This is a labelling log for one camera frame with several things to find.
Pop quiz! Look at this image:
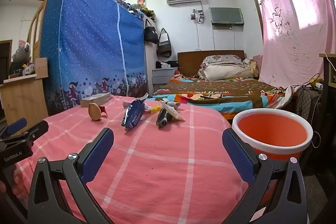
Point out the long dark blue wrapper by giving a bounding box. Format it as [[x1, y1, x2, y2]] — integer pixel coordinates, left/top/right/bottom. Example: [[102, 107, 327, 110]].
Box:
[[121, 93, 149, 130]]

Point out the wall-mounted flat television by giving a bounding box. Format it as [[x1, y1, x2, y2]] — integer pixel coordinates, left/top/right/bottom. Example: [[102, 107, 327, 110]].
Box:
[[209, 7, 244, 25]]

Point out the floral pillow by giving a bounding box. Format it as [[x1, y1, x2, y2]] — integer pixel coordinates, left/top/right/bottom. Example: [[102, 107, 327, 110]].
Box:
[[201, 55, 244, 68]]

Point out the colourful printed bedsheet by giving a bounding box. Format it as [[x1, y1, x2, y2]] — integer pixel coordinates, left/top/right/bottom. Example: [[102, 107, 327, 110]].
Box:
[[152, 74, 297, 119]]

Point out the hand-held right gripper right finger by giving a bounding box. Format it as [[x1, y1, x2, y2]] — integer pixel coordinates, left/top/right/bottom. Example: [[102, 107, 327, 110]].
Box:
[[222, 128, 307, 224]]

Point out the black mesh fan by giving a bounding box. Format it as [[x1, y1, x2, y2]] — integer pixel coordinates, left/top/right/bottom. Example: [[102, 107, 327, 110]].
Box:
[[295, 88, 324, 174]]

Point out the white carton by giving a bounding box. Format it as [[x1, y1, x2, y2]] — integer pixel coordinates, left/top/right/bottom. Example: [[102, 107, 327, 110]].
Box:
[[160, 98, 185, 122]]

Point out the grey tote bag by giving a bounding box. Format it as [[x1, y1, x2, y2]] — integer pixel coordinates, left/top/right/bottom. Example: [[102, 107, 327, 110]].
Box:
[[157, 28, 172, 58]]

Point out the yellow crumpled cloth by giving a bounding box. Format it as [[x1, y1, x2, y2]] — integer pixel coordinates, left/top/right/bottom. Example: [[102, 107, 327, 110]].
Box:
[[243, 58, 259, 79]]

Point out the person's left hand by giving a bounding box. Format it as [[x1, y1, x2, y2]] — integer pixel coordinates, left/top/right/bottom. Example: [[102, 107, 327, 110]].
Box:
[[0, 165, 28, 201]]

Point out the pile of clothes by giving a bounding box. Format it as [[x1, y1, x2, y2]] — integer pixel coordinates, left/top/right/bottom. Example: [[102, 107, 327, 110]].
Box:
[[129, 0, 155, 21]]

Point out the black cloth on nightstand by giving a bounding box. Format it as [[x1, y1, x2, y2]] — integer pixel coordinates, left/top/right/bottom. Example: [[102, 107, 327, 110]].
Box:
[[156, 61, 179, 69]]

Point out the blue dotted fabric wardrobe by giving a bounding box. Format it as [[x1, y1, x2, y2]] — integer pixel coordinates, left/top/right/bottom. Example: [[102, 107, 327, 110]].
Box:
[[39, 0, 149, 117]]

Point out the light wooden cabinet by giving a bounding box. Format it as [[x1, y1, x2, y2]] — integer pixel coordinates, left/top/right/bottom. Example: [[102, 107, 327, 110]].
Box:
[[0, 57, 49, 125]]

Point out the grey plush toy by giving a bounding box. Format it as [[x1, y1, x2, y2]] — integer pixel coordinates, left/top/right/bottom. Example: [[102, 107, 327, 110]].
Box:
[[12, 42, 31, 63]]

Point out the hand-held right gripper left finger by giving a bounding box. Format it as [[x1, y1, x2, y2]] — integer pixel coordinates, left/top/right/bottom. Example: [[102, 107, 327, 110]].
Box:
[[28, 127, 114, 224]]

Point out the pink hanging sheet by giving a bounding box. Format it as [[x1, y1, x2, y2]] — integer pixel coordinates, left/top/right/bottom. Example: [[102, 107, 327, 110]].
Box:
[[260, 0, 336, 88]]

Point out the wooden desk with black frame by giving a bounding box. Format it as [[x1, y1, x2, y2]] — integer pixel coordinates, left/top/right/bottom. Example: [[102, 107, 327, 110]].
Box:
[[319, 52, 336, 161]]

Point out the wooden bed headboard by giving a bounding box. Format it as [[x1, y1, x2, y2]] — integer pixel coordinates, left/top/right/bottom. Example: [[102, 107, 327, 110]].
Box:
[[177, 50, 245, 76]]

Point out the pink checked tablecloth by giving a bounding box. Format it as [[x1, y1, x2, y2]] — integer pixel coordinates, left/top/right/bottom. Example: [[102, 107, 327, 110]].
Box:
[[8, 95, 265, 224]]

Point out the orange bucket with white rim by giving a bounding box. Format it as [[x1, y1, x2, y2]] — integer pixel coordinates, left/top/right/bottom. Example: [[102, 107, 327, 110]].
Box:
[[232, 108, 314, 214]]

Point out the beige tissue pack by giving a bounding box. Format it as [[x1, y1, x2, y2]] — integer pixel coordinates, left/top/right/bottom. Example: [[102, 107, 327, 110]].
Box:
[[80, 92, 111, 108]]

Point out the cream pillow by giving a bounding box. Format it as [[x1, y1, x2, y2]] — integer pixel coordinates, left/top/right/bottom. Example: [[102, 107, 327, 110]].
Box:
[[203, 64, 254, 80]]

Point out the tan oval wooden piece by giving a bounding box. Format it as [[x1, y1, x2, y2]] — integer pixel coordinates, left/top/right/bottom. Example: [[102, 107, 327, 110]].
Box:
[[88, 103, 109, 122]]

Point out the black handbag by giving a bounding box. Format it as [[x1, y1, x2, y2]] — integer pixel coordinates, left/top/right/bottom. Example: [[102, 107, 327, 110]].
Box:
[[144, 20, 160, 45]]

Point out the grey nightstand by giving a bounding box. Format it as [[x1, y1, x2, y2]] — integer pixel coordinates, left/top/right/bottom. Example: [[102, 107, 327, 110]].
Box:
[[152, 67, 179, 85]]

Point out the yellow white power strip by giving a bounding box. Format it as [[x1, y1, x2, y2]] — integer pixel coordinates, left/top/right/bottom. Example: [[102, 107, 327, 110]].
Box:
[[311, 77, 324, 90]]

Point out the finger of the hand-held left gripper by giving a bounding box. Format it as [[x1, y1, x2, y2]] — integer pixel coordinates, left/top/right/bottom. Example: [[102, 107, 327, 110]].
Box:
[[0, 118, 27, 138], [0, 120, 49, 146]]

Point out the white cable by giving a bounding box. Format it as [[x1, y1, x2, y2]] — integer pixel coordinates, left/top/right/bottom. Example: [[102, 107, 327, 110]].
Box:
[[322, 52, 336, 65]]

